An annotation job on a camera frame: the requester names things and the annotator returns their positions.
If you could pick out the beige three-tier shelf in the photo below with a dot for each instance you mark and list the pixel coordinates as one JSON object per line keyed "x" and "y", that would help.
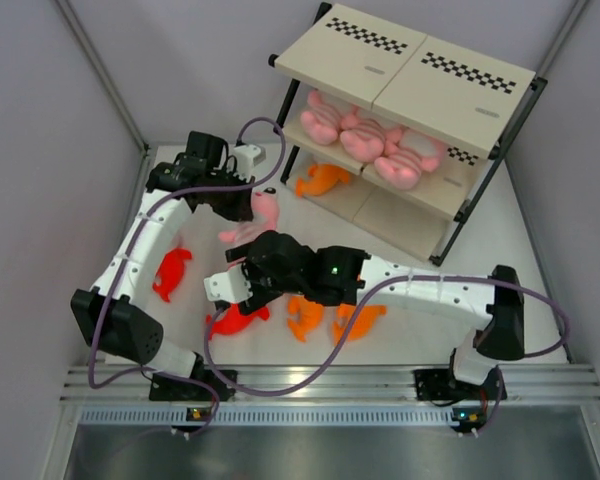
{"x": 474, "y": 103}

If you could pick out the orange shark plush on shelf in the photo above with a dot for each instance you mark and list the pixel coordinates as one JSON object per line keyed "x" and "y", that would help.
{"x": 322, "y": 178}

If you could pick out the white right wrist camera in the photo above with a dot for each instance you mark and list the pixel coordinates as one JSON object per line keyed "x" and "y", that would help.
{"x": 230, "y": 286}

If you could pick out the aluminium mounting rail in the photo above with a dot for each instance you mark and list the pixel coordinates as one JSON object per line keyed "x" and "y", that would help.
{"x": 541, "y": 384}

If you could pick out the red shark plush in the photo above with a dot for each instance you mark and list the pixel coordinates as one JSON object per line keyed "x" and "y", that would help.
{"x": 171, "y": 272}
{"x": 232, "y": 321}

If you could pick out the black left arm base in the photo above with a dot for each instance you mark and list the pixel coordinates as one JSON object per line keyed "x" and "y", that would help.
{"x": 164, "y": 389}

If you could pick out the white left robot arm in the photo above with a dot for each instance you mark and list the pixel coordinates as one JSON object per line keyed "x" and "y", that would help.
{"x": 111, "y": 314}

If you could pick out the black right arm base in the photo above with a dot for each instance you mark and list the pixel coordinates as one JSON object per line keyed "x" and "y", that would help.
{"x": 439, "y": 387}

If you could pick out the red shark plush left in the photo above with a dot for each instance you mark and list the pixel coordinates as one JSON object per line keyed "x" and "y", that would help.
{"x": 171, "y": 272}

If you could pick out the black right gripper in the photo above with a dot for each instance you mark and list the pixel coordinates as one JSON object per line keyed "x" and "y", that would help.
{"x": 259, "y": 297}

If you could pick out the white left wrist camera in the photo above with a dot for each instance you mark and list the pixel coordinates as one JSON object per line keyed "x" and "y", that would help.
{"x": 247, "y": 157}

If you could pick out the grey slotted cable duct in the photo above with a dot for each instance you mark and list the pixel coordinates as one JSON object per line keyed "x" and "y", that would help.
{"x": 271, "y": 416}

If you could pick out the orange shark plush centre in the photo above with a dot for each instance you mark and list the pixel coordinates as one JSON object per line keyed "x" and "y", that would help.
{"x": 304, "y": 317}

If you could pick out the orange shark plush right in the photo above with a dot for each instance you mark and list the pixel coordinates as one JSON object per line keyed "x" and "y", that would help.
{"x": 362, "y": 325}

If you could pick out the red shark plush centre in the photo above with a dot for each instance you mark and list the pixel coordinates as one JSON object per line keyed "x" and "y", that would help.
{"x": 232, "y": 321}

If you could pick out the pink striped plush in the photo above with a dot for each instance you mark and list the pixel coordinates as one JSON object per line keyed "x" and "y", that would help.
{"x": 325, "y": 117}
{"x": 406, "y": 159}
{"x": 266, "y": 212}
{"x": 364, "y": 135}

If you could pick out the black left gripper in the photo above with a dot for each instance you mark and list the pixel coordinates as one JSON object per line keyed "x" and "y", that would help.
{"x": 240, "y": 210}

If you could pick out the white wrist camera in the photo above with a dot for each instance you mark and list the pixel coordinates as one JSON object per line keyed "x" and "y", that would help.
{"x": 247, "y": 157}
{"x": 230, "y": 286}

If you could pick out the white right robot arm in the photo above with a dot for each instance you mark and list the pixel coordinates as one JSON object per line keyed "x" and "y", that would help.
{"x": 492, "y": 306}

